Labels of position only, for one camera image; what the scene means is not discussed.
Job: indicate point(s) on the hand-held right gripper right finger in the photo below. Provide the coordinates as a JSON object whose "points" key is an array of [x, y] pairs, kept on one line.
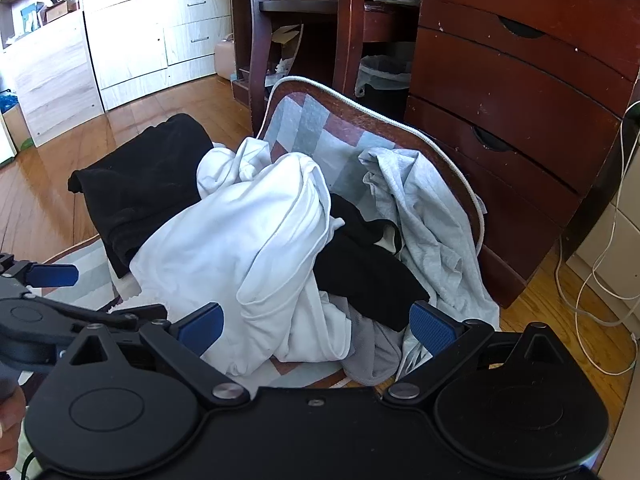
{"points": [[432, 327]]}

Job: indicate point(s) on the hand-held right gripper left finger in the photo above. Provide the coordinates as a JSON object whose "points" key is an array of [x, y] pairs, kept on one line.
{"points": [[202, 330]]}

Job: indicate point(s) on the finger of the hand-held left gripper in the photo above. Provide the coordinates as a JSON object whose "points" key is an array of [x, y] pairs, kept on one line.
{"points": [[125, 320], [52, 276]]}

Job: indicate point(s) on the white garment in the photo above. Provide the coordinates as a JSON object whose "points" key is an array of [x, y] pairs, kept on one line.
{"points": [[240, 240]]}

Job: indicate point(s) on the grey garment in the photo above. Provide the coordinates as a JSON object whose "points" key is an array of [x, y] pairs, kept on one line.
{"points": [[435, 230]]}

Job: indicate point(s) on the person's left hand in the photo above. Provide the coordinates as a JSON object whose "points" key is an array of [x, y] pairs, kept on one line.
{"points": [[10, 410]]}

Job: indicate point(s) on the black garment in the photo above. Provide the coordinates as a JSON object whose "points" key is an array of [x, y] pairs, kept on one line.
{"points": [[360, 270], [135, 180]]}

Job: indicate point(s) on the green floor item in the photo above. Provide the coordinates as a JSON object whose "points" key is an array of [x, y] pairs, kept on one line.
{"points": [[26, 144]]}

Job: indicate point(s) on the cardboard floor box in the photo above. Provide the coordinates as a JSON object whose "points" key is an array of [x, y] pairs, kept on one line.
{"points": [[12, 132]]}

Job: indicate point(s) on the blue plastic bag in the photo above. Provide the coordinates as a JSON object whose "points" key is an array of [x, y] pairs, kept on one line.
{"points": [[7, 102]]}

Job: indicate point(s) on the checkered mat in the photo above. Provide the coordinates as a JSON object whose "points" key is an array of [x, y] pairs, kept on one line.
{"points": [[320, 125]]}

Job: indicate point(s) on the black trash bin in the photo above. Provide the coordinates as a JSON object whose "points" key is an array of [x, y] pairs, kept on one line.
{"points": [[385, 95]]}

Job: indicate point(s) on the light wood drawer cabinet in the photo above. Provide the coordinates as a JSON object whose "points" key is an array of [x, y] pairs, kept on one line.
{"points": [[135, 50]]}

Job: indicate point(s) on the dark wooden dresser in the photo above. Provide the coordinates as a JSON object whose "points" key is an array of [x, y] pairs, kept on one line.
{"points": [[500, 85]]}

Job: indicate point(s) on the blue and white box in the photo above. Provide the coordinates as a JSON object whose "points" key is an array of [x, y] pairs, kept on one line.
{"points": [[30, 16]]}

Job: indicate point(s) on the brown shelf box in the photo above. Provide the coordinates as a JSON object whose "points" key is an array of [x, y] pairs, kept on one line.
{"points": [[57, 11]]}

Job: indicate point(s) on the pink container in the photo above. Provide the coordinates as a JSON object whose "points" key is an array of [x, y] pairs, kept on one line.
{"points": [[225, 60]]}

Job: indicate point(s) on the dark wooden chair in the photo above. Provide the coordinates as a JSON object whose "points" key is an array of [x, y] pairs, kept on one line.
{"points": [[257, 60]]}

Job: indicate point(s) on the open cardboard box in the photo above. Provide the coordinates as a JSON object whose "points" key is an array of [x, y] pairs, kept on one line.
{"points": [[285, 35]]}

